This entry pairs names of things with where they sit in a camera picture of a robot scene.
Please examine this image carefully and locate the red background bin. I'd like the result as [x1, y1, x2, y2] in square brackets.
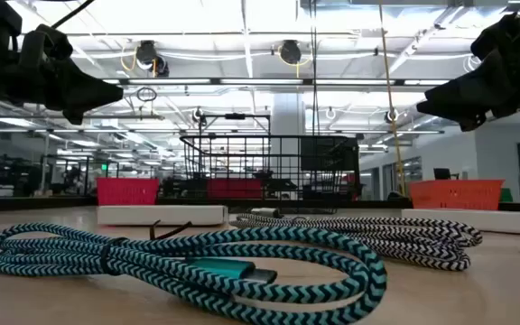
[206, 178, 264, 200]

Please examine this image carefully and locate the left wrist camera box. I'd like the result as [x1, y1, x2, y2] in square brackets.
[18, 23, 74, 69]

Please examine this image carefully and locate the black ceiling cable reel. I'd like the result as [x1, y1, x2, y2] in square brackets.
[277, 39, 304, 67]
[134, 39, 171, 79]

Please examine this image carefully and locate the black wire basket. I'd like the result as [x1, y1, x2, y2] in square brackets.
[179, 134, 361, 214]

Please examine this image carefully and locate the small white rounded box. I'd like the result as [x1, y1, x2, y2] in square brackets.
[249, 207, 283, 219]

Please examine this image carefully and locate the plain white box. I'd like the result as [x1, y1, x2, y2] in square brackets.
[96, 205, 229, 228]

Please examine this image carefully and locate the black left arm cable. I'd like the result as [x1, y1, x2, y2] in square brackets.
[51, 0, 97, 31]

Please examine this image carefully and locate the long ceiling light bar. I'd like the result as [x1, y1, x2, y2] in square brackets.
[101, 77, 451, 88]

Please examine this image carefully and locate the orange plastic basket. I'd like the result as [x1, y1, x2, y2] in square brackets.
[408, 179, 506, 211]

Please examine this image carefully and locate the white building column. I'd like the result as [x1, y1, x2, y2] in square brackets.
[271, 92, 307, 200]

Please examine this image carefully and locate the red plastic basket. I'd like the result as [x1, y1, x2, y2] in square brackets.
[96, 177, 161, 207]

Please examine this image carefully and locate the black white braided cable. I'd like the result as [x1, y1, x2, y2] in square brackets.
[228, 212, 485, 273]

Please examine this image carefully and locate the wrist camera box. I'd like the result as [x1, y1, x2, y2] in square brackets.
[18, 23, 74, 69]
[469, 12, 520, 60]

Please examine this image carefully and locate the white box with green side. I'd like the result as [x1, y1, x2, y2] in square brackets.
[400, 208, 520, 237]

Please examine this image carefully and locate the black background office chair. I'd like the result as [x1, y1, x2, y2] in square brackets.
[432, 167, 460, 181]

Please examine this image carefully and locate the black hanging cable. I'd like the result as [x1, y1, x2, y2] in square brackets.
[308, 0, 320, 136]

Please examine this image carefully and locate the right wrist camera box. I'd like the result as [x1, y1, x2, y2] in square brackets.
[469, 12, 520, 60]

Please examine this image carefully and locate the dark background monitor panel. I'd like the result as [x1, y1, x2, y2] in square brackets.
[299, 136, 359, 172]

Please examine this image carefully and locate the black table edge frame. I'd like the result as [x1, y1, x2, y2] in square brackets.
[0, 194, 520, 213]

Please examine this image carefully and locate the teal black braided cable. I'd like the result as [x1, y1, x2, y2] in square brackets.
[0, 221, 388, 325]

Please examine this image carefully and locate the black background overhead frame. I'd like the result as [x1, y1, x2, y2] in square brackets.
[198, 112, 273, 136]

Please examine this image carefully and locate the yellow hanging cord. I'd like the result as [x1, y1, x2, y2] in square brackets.
[378, 0, 408, 198]

